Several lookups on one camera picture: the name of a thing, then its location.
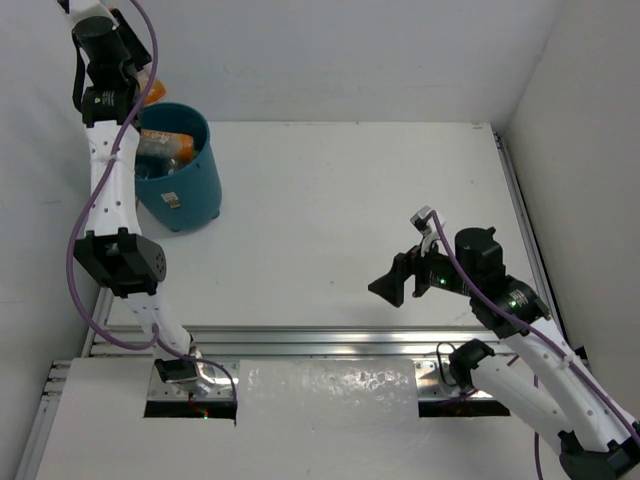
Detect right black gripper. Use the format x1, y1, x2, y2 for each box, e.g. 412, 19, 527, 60
368, 230, 477, 305

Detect orange juice bottle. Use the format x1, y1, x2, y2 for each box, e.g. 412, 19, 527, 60
137, 68, 167, 106
137, 129, 195, 163

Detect clear crushed bottle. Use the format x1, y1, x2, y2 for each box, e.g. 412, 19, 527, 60
135, 156, 182, 180

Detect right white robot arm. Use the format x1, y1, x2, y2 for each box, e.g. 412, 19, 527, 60
368, 227, 639, 479

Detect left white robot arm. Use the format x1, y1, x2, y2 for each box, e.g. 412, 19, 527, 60
60, 1, 218, 398

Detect teal plastic bin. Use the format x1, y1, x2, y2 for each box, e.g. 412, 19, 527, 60
135, 103, 222, 232

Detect white front cover panel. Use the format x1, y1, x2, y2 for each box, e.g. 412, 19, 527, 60
38, 358, 535, 479

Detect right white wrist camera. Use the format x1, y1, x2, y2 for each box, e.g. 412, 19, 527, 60
410, 206, 440, 256

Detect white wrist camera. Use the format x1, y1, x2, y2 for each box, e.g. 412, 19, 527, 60
410, 206, 440, 256
57, 0, 114, 24

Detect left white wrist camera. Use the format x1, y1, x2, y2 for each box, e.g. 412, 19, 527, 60
57, 0, 114, 24

